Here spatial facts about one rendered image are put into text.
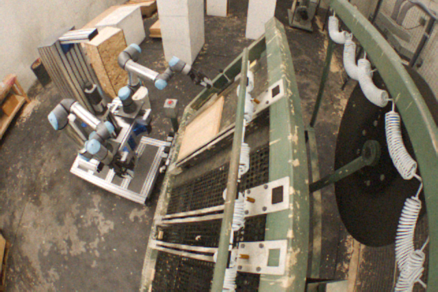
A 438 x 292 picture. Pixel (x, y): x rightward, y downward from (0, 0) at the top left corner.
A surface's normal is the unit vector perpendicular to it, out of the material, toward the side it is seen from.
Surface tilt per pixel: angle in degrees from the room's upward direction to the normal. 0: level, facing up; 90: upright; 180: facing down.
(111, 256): 0
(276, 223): 55
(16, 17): 90
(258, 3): 90
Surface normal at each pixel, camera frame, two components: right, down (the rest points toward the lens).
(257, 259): -0.80, -0.44
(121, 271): 0.02, -0.59
